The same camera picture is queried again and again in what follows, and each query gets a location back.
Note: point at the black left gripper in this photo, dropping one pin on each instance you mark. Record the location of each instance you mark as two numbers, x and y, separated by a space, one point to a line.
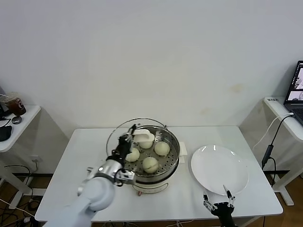
122 151

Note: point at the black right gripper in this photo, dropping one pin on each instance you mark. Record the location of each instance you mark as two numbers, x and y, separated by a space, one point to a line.
222 210

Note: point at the white steamed baozi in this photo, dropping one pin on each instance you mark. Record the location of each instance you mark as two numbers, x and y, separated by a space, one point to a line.
162 148
133 155
145 144
149 164

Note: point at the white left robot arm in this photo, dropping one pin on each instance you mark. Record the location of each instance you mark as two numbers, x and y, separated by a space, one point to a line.
99 189

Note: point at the stainless steel steamer basket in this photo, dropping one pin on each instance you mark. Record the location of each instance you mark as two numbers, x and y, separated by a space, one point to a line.
169 163

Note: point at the white round plate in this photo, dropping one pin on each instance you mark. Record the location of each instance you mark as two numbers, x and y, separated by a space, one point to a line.
220 170

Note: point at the white side table with cup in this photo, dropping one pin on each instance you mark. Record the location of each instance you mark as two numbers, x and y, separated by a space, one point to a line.
28 118

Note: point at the white side table with laptop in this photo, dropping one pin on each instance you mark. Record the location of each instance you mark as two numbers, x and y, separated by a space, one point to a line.
275 108

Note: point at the iced tea plastic cup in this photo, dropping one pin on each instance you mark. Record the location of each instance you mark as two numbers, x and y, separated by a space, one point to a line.
16 105

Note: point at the printed label sticker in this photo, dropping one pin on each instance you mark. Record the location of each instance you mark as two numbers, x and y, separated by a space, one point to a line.
272 99

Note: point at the black computer mouse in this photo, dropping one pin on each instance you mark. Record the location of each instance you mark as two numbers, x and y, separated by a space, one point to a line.
5 133

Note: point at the white floor power strip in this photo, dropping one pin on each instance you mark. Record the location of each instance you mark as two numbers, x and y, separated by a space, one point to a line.
27 220

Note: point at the grey laptop with lit screen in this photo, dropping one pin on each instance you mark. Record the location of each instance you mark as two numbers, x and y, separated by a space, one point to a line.
296 82

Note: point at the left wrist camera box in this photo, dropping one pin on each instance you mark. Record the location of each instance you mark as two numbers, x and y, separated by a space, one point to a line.
126 177

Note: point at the white wall socket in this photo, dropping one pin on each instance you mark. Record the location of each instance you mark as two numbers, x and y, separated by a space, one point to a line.
34 158

